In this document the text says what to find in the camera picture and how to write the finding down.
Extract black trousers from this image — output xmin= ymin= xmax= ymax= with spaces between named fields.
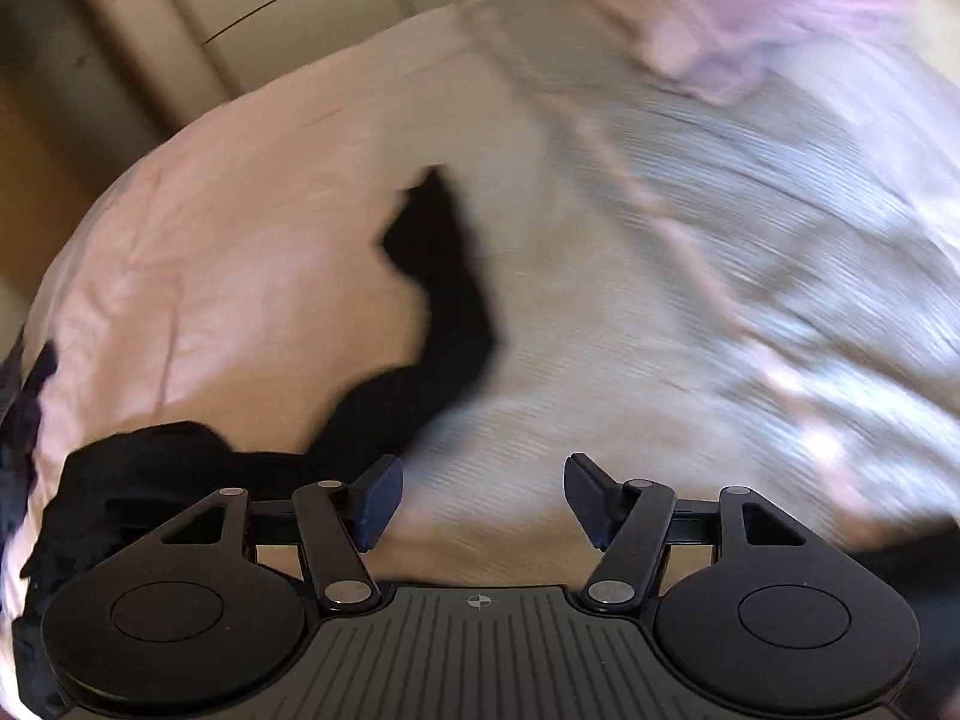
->
xmin=11 ymin=167 xmax=496 ymax=718

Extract pink and grey bedspread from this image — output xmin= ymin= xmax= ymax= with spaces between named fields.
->
xmin=2 ymin=8 xmax=958 ymax=616

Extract navy blue garment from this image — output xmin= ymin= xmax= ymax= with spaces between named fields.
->
xmin=2 ymin=335 xmax=57 ymax=541

